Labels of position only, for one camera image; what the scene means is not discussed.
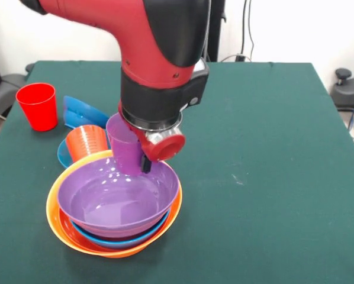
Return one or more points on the red cup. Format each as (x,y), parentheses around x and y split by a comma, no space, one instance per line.
(38,109)

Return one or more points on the black office chair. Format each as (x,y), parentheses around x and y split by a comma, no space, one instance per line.
(5,85)

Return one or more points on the wide orange bowl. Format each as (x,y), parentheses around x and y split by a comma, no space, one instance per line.
(66,227)

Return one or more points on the purple cup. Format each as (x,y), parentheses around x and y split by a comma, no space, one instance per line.
(123,154)

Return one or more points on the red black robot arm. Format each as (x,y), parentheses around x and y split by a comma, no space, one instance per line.
(141,44)

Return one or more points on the purple bowl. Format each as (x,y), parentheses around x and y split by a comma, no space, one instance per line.
(106,207)

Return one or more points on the large light blue bowl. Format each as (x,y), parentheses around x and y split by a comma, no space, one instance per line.
(120,243)

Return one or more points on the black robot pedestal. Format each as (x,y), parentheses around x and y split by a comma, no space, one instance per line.
(217,29)

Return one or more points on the orange cup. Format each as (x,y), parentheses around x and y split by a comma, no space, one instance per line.
(86,142)

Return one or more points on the dark green table cloth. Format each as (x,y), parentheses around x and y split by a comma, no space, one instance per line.
(254,236)

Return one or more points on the small light blue bowl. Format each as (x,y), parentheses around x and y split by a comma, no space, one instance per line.
(63,155)

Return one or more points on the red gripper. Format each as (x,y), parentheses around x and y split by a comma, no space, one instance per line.
(165,148)

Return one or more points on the small dark blue bowl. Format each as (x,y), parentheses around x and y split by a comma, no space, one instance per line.
(79,114)

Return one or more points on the large yellow bowl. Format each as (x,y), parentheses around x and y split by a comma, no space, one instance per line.
(51,201)

